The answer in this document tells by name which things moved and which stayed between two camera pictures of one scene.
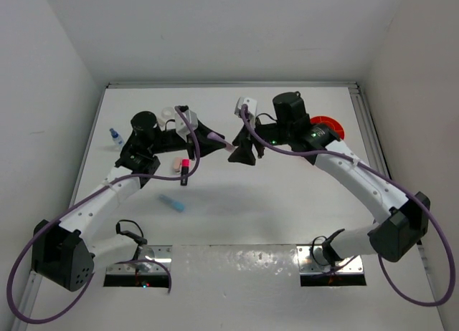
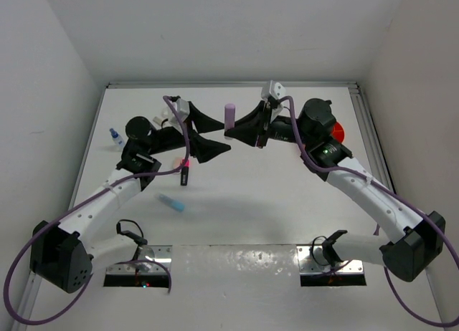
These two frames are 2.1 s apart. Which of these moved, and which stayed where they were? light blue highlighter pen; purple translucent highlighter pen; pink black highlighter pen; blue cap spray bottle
Moved: purple translucent highlighter pen
Stayed: blue cap spray bottle; light blue highlighter pen; pink black highlighter pen
